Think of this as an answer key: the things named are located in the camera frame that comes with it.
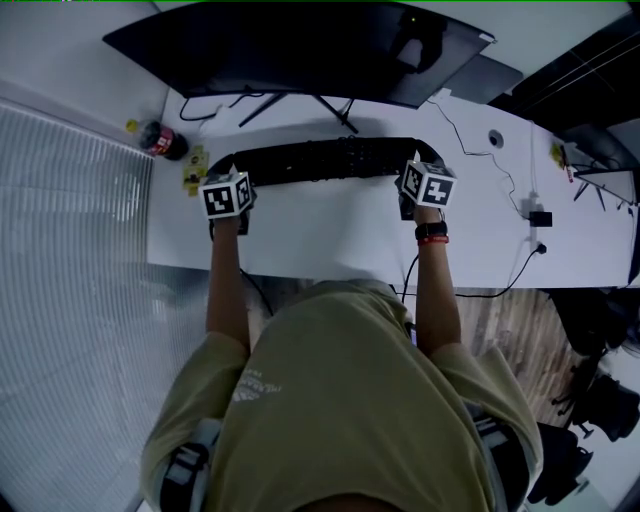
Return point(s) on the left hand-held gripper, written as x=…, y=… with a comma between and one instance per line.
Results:
x=220, y=200

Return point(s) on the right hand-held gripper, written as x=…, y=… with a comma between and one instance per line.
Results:
x=435, y=190

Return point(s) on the black keyboard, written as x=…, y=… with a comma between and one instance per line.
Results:
x=310, y=160

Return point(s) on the person's right forearm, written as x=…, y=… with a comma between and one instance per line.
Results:
x=437, y=300

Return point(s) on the person's left forearm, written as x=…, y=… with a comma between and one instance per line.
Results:
x=227, y=290

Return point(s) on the yellow snack packet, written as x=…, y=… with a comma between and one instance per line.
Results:
x=194, y=170

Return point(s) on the white charger plug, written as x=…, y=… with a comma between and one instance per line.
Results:
x=442, y=95

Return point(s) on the dark cola bottle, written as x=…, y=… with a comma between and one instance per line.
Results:
x=160, y=140

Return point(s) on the black smartwatch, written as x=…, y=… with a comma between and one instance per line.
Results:
x=431, y=230

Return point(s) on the red wristband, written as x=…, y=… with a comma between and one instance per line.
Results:
x=434, y=240

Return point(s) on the grey divider panel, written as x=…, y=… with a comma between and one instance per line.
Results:
x=487, y=77

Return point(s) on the black monitor stand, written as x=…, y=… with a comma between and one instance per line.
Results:
x=332, y=110

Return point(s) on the small yellow packet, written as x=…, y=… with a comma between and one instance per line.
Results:
x=558, y=154

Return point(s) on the black power adapter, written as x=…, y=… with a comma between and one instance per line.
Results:
x=541, y=219

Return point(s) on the black curved monitor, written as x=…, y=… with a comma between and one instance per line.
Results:
x=290, y=50

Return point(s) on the black side monitor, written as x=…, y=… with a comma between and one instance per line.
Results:
x=610, y=182

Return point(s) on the olive t-shirt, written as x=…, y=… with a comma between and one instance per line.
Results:
x=340, y=410

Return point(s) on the black office chair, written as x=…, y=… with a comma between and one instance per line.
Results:
x=600, y=395
x=557, y=465

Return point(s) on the black wall plug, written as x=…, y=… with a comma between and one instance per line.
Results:
x=540, y=248

